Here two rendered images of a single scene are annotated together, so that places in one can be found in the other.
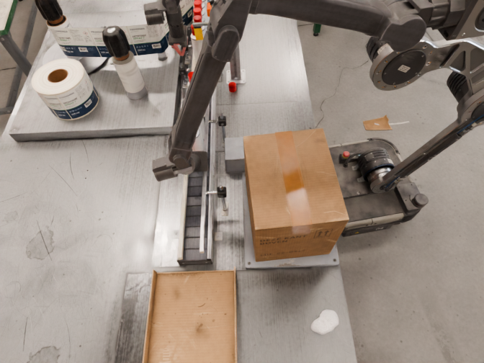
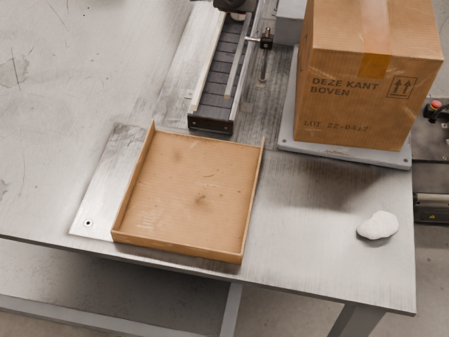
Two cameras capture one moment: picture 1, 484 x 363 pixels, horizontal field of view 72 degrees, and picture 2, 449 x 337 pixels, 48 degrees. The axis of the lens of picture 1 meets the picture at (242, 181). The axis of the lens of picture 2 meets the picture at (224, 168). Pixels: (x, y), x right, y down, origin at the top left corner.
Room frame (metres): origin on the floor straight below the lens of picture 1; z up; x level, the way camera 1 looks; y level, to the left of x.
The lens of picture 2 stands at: (-0.43, 0.04, 1.72)
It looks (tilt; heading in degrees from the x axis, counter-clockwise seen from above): 53 degrees down; 7
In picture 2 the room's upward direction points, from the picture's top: 2 degrees clockwise
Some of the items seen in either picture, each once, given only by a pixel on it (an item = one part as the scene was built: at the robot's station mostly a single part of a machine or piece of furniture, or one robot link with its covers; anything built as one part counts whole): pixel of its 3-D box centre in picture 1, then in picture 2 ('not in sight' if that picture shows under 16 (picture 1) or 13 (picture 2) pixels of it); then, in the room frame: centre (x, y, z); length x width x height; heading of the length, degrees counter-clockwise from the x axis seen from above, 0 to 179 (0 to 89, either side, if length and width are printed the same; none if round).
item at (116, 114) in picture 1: (109, 66); not in sight; (1.30, 0.58, 0.86); 0.80 x 0.67 x 0.05; 178
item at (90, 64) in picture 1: (76, 55); not in sight; (1.35, 0.73, 0.89); 0.31 x 0.31 x 0.01
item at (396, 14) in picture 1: (404, 23); not in sight; (0.65, -0.39, 1.43); 0.10 x 0.05 x 0.09; 96
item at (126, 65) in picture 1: (125, 63); not in sight; (1.09, 0.42, 1.03); 0.09 x 0.09 x 0.30
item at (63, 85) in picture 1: (67, 89); not in sight; (1.06, 0.68, 0.95); 0.20 x 0.20 x 0.14
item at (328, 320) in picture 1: (325, 321); (378, 225); (0.13, -0.21, 0.85); 0.08 x 0.07 x 0.04; 85
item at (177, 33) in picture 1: (176, 29); not in sight; (1.14, 0.20, 1.13); 0.10 x 0.07 x 0.07; 178
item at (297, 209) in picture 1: (288, 197); (357, 56); (0.47, -0.14, 0.99); 0.30 x 0.24 x 0.27; 2
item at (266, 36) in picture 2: (216, 199); (256, 54); (0.52, 0.09, 0.91); 0.07 x 0.03 x 0.16; 88
